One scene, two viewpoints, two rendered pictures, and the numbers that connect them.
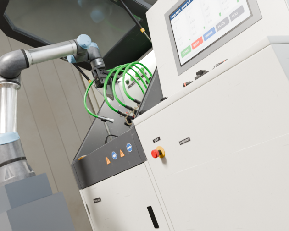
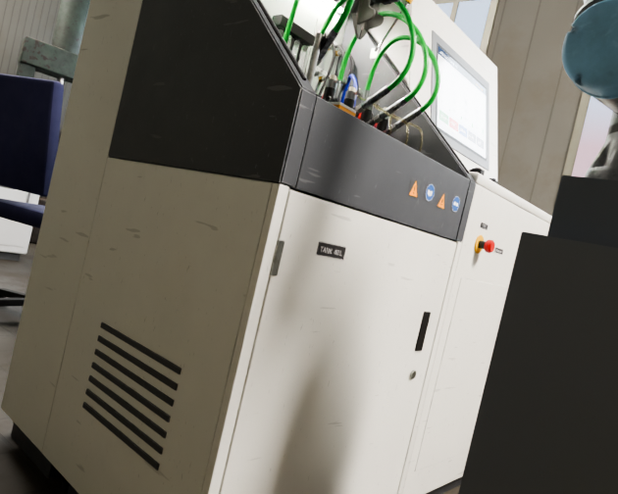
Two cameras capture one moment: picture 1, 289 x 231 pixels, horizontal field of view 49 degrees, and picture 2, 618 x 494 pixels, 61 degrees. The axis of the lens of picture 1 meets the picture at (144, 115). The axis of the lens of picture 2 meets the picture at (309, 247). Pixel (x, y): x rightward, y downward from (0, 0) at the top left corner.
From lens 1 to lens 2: 2.41 m
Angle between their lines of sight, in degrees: 97
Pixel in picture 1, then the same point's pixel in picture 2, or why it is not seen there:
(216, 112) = not seen: hidden behind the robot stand
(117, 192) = (392, 261)
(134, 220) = (390, 329)
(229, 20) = (476, 141)
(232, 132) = not seen: hidden behind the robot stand
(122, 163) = (433, 218)
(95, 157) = (393, 156)
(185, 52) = (442, 117)
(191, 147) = (498, 262)
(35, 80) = not seen: outside the picture
